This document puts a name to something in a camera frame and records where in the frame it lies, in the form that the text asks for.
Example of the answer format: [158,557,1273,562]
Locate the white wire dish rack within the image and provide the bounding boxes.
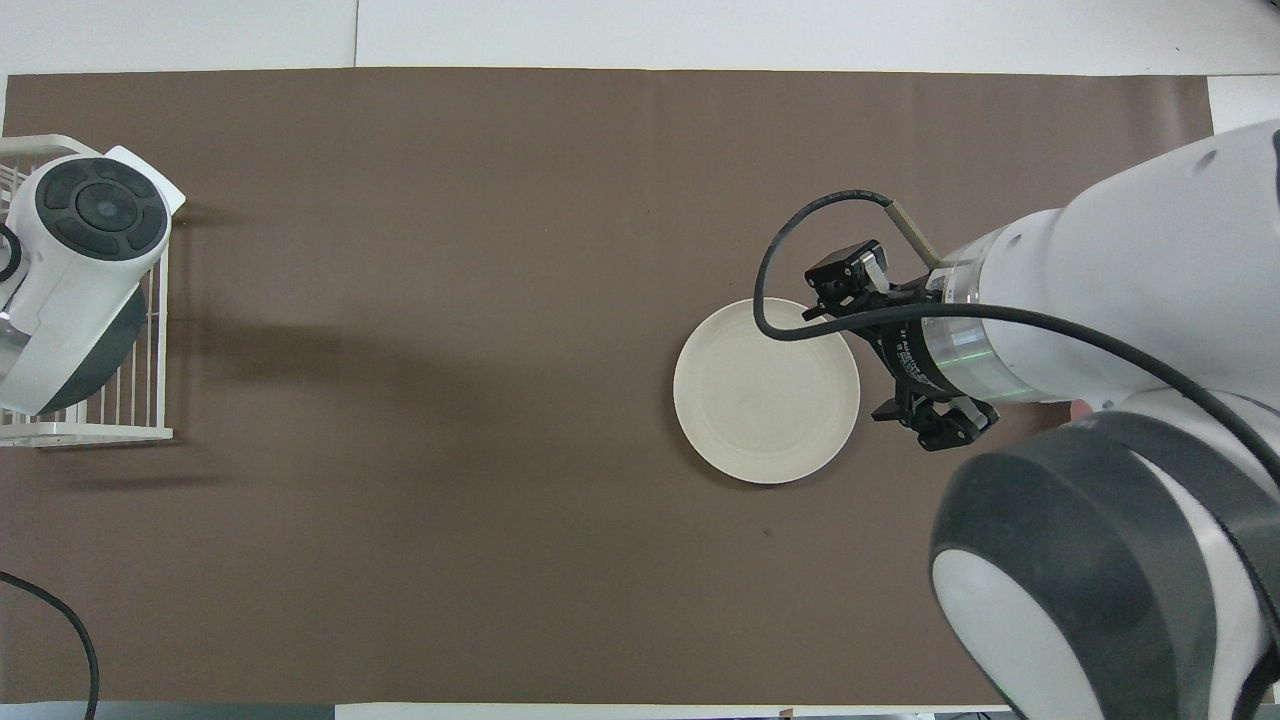
[0,135,176,448]

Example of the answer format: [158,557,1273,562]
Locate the round cream plate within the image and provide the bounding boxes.
[672,297,862,486]

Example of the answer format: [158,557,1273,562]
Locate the brown table mat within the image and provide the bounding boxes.
[0,68,1271,706]

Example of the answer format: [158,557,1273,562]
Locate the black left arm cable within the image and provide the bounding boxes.
[0,570,101,720]

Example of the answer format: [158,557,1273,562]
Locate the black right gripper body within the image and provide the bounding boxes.
[865,283,951,397]

